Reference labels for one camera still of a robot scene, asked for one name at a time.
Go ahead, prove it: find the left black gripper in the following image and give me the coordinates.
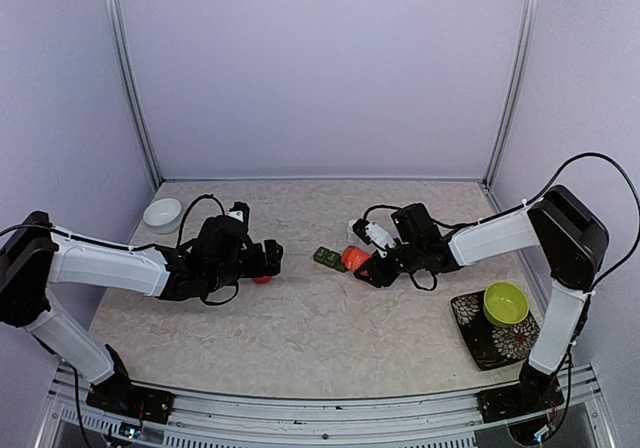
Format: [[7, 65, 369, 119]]
[[207, 239, 283, 293]]

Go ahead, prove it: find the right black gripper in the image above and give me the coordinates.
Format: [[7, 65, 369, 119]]
[[354, 241, 423, 288]]

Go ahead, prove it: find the red pill bottle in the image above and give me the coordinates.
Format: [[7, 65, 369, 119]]
[[341, 246, 371, 274]]

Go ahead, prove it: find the green weekly pill organizer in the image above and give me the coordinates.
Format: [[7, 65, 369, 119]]
[[313, 247, 348, 273]]

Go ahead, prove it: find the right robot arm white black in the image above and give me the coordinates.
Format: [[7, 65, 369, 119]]
[[347, 185, 609, 412]]

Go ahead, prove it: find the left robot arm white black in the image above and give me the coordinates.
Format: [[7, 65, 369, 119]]
[[1, 211, 284, 413]]

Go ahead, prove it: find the white pill bottle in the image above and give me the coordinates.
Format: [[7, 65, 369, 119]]
[[346, 220, 359, 244]]

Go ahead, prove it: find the white bowl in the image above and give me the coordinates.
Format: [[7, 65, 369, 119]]
[[143, 198, 182, 235]]

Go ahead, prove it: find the lime green bowl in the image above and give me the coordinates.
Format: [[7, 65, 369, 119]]
[[483, 282, 530, 327]]

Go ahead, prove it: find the black floral square plate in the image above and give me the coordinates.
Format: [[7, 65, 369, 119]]
[[450, 291, 540, 371]]

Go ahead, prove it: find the aluminium front rail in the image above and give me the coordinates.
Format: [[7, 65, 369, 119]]
[[31, 364, 619, 447]]

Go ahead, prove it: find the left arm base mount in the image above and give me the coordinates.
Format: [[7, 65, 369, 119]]
[[86, 383, 175, 424]]

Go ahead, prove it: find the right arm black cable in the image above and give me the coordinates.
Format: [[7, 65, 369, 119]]
[[542, 152, 640, 299]]

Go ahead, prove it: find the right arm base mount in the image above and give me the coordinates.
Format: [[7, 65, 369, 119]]
[[477, 385, 565, 423]]

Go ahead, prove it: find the left aluminium frame post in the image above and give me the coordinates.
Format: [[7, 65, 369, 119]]
[[105, 0, 164, 190]]

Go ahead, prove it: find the aluminium frame post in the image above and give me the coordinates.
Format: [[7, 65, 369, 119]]
[[483, 0, 539, 191], [105, 0, 164, 190]]

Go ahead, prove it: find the right aluminium frame post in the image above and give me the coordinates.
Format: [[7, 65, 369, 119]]
[[483, 0, 539, 191]]

